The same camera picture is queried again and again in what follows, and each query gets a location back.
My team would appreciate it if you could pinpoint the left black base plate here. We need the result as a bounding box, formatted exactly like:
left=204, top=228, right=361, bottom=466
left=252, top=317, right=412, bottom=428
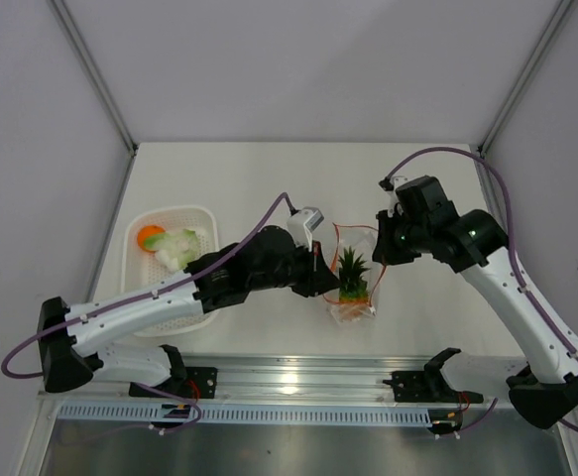
left=156, top=367, right=218, bottom=400

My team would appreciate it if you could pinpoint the white perforated plastic basket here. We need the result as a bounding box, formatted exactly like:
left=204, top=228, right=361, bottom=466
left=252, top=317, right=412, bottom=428
left=121, top=202, right=221, bottom=338

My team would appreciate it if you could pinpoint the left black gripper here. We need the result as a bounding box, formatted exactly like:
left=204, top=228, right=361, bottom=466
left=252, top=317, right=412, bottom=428
left=249, top=238, right=341, bottom=298

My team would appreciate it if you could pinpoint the green white cabbage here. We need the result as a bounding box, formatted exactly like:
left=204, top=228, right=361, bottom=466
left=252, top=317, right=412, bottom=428
left=151, top=229, right=200, bottom=273

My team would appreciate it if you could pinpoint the left aluminium frame post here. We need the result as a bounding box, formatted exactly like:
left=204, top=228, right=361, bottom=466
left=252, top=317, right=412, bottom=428
left=47, top=0, right=138, bottom=156

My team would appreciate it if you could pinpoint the aluminium mounting rail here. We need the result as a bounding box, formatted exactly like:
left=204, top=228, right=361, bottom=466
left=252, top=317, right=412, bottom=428
left=40, top=348, right=490, bottom=405

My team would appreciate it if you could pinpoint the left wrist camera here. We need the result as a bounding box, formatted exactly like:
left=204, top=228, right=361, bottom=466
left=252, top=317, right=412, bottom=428
left=287, top=207, right=324, bottom=251

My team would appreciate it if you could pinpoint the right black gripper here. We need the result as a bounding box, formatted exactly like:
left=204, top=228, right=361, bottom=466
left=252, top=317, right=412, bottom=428
left=372, top=209, right=431, bottom=267

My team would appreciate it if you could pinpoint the small orange pineapple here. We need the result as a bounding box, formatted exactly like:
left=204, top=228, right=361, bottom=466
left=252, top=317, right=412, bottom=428
left=330, top=247, right=370, bottom=322

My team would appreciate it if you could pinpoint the aluminium frame post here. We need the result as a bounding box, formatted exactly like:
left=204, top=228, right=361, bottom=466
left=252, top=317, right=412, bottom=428
left=47, top=0, right=138, bottom=156
left=477, top=0, right=578, bottom=158

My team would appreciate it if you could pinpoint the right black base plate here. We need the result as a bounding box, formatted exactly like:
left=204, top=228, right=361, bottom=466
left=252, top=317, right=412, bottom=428
left=382, top=370, right=484, bottom=404

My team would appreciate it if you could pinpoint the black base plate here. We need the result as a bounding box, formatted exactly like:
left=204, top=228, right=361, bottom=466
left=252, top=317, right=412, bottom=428
left=382, top=370, right=484, bottom=404
left=156, top=367, right=218, bottom=400

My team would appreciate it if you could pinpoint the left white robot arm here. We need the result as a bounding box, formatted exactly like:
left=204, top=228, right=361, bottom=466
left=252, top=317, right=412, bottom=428
left=38, top=225, right=340, bottom=397

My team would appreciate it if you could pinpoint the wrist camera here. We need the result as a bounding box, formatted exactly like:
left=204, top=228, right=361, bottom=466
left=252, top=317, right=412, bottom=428
left=287, top=207, right=324, bottom=251
left=379, top=175, right=408, bottom=210

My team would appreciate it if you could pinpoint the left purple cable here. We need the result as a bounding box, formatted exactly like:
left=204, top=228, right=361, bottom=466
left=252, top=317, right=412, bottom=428
left=0, top=192, right=297, bottom=379

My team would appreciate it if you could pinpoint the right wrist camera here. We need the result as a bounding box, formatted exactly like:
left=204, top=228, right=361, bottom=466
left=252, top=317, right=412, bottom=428
left=379, top=175, right=408, bottom=210

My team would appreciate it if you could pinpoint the slotted grey cable duct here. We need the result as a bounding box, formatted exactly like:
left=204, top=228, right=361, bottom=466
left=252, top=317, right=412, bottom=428
left=58, top=402, right=432, bottom=428

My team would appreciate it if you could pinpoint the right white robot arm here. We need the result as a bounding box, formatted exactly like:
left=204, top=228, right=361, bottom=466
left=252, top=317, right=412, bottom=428
left=373, top=176, right=578, bottom=429

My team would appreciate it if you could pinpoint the clear zip bag orange zipper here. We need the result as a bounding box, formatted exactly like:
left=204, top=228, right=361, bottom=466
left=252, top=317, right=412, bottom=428
left=323, top=223, right=386, bottom=325

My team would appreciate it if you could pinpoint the orange fruit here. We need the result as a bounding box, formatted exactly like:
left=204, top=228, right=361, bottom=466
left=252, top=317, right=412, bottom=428
left=136, top=225, right=166, bottom=253

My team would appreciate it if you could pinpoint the right aluminium frame post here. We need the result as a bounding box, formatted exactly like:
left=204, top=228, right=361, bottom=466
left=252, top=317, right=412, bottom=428
left=477, top=0, right=578, bottom=158

